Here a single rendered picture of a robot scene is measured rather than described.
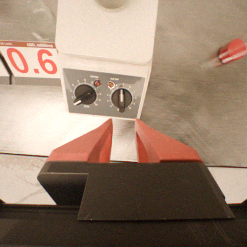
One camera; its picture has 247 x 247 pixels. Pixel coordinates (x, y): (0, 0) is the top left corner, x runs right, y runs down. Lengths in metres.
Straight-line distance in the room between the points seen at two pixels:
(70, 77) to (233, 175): 0.39
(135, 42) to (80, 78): 0.09
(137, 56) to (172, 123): 0.16
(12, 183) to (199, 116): 0.41
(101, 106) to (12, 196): 0.27
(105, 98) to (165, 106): 0.13
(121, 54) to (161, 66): 0.12
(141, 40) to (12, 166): 0.32
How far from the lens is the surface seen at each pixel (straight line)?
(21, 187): 0.35
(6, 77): 0.32
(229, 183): 0.40
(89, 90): 0.19
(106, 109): 0.21
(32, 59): 0.27
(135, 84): 0.19
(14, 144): 0.32
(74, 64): 0.20
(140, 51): 0.18
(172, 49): 0.29
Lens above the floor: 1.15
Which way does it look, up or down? 82 degrees down
